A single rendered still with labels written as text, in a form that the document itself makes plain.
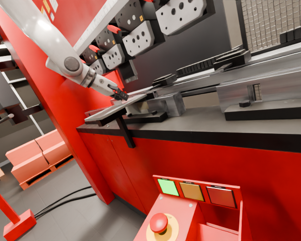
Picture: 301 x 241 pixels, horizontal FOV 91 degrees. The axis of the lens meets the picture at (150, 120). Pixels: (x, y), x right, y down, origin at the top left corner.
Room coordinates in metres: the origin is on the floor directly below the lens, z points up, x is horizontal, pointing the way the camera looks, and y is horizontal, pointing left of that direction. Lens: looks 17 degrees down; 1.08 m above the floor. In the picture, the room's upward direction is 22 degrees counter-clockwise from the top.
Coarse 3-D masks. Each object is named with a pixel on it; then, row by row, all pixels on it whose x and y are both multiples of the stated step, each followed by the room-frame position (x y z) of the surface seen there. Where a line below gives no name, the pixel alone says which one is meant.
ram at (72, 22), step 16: (32, 0) 1.26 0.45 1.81; (48, 0) 1.09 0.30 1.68; (64, 0) 0.95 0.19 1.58; (80, 0) 0.84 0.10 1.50; (96, 0) 0.76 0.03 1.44; (128, 0) 0.62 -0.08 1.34; (48, 16) 1.17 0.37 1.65; (64, 16) 1.01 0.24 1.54; (80, 16) 0.89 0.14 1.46; (112, 16) 0.71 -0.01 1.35; (64, 32) 1.08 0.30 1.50; (80, 32) 0.94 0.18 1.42; (96, 32) 0.83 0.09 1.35; (80, 48) 1.00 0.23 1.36
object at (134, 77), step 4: (124, 64) 0.79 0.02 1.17; (128, 64) 0.77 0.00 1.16; (132, 64) 0.77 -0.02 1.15; (120, 68) 0.83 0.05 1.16; (124, 68) 0.80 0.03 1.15; (128, 68) 0.78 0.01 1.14; (132, 68) 0.76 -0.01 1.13; (120, 72) 0.84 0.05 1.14; (124, 72) 0.81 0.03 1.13; (128, 72) 0.79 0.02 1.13; (132, 72) 0.77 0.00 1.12; (136, 72) 0.77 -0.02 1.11; (124, 76) 0.82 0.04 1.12; (128, 76) 0.80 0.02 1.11; (132, 76) 0.78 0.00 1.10; (136, 76) 0.77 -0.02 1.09; (128, 80) 0.82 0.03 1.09; (132, 80) 0.80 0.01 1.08
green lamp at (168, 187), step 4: (160, 180) 0.32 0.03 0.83; (164, 180) 0.31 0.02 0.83; (160, 184) 0.32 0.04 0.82; (164, 184) 0.31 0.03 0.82; (168, 184) 0.30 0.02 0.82; (172, 184) 0.29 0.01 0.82; (164, 188) 0.31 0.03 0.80; (168, 188) 0.31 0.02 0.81; (172, 188) 0.30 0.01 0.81; (164, 192) 0.32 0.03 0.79; (168, 192) 0.31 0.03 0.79; (172, 192) 0.30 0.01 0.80; (176, 192) 0.29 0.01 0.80
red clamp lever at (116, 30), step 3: (108, 27) 0.68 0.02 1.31; (111, 27) 0.67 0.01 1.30; (114, 27) 0.67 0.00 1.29; (117, 27) 0.67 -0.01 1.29; (111, 30) 0.68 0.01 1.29; (114, 30) 0.66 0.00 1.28; (117, 30) 0.66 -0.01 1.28; (120, 30) 0.67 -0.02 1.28; (120, 33) 0.64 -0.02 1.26; (123, 33) 0.64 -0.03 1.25; (126, 33) 0.64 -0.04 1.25; (120, 36) 0.64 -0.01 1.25; (123, 36) 0.65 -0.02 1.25
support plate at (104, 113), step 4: (140, 96) 0.72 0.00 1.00; (144, 96) 0.71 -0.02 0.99; (124, 100) 0.81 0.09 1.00; (132, 100) 0.68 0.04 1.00; (136, 100) 0.68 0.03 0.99; (124, 104) 0.66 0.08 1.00; (128, 104) 0.65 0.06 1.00; (108, 108) 0.75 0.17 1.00; (112, 108) 0.69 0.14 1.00; (116, 108) 0.64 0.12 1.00; (120, 108) 0.62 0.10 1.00; (100, 112) 0.70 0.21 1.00; (104, 112) 0.65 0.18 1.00; (108, 112) 0.60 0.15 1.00; (112, 112) 0.59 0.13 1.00; (92, 116) 0.68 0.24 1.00; (96, 116) 0.63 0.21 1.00; (100, 116) 0.58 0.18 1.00; (104, 116) 0.57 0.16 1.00; (88, 120) 0.66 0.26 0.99
